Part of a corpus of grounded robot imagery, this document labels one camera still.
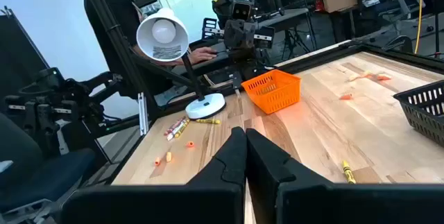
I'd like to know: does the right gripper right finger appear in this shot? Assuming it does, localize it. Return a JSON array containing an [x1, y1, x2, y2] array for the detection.
[[246, 128, 444, 224]]

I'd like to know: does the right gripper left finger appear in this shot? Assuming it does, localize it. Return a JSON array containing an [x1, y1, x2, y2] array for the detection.
[[61, 126, 248, 224]]

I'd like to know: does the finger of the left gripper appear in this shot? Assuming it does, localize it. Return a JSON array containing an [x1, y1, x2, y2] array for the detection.
[[241, 19, 257, 62], [225, 21, 243, 62]]

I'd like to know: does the grey work table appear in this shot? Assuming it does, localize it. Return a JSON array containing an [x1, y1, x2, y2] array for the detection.
[[255, 7, 310, 34]]

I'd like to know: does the person's hand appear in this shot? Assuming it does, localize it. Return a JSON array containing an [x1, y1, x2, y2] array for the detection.
[[187, 46, 219, 66]]

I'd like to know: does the whiteboard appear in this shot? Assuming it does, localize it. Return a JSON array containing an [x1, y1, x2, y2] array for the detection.
[[154, 0, 247, 43]]

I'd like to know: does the orange plastic basket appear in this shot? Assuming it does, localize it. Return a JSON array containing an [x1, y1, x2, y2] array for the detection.
[[240, 69, 302, 115]]

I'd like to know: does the white crayon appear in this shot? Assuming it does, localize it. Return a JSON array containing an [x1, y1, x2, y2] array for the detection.
[[166, 119, 189, 142]]

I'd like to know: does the white desk lamp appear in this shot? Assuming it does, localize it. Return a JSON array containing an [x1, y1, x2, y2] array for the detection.
[[135, 7, 227, 120]]

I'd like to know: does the person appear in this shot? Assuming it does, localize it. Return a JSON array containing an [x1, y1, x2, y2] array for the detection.
[[83, 0, 218, 107]]

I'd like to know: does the black plastic basket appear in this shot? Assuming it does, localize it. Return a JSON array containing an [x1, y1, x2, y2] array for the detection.
[[393, 80, 444, 148]]

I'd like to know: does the dark blue office chair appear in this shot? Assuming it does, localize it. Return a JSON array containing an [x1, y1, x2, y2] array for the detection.
[[0, 112, 96, 214]]

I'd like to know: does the black partition panel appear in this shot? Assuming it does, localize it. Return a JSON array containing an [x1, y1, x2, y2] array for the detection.
[[0, 7, 51, 95]]

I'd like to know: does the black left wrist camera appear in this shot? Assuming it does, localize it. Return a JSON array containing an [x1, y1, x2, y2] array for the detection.
[[230, 0, 253, 21]]

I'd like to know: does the silver metal bracket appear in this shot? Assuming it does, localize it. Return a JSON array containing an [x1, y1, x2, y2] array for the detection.
[[137, 92, 149, 137]]

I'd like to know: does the black aluminium table frame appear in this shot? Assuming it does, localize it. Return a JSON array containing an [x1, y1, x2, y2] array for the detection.
[[81, 42, 444, 187]]

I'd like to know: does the yellow cable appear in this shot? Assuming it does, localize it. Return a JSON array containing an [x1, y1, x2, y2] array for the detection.
[[414, 0, 426, 55]]

